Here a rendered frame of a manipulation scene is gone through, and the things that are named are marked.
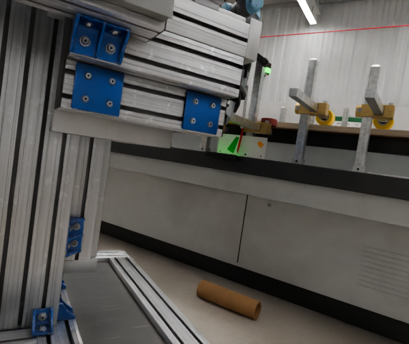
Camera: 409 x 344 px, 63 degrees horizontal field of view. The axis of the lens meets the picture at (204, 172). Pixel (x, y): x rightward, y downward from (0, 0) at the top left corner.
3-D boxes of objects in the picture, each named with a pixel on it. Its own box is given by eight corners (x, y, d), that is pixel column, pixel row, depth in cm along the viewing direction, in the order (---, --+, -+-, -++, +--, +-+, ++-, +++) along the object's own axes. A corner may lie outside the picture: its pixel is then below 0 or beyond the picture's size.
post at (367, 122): (360, 185, 132) (380, 63, 130) (351, 183, 134) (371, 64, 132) (361, 185, 135) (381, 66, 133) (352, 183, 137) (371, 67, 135)
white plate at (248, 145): (263, 159, 154) (267, 137, 153) (216, 153, 168) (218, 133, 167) (264, 159, 154) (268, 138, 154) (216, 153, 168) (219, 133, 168)
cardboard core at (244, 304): (255, 304, 142) (197, 282, 158) (252, 322, 143) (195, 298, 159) (262, 299, 149) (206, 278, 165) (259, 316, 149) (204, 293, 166)
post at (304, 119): (300, 167, 146) (317, 57, 144) (291, 166, 148) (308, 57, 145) (302, 168, 149) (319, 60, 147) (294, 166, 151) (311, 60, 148)
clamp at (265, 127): (265, 133, 154) (268, 122, 154) (240, 131, 161) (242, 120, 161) (270, 134, 159) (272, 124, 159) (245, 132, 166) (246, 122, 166)
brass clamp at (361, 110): (392, 117, 126) (395, 104, 126) (354, 115, 133) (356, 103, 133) (393, 120, 131) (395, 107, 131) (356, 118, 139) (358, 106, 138)
